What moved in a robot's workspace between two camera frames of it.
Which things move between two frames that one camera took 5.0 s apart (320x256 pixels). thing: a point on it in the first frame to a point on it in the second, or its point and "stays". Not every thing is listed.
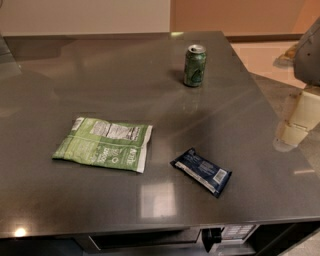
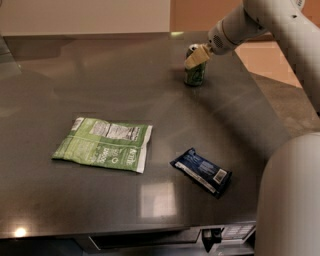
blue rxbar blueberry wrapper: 202,171 stays
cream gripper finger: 288,136 to 198,56
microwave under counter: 234,240 stays
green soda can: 195,63 stays
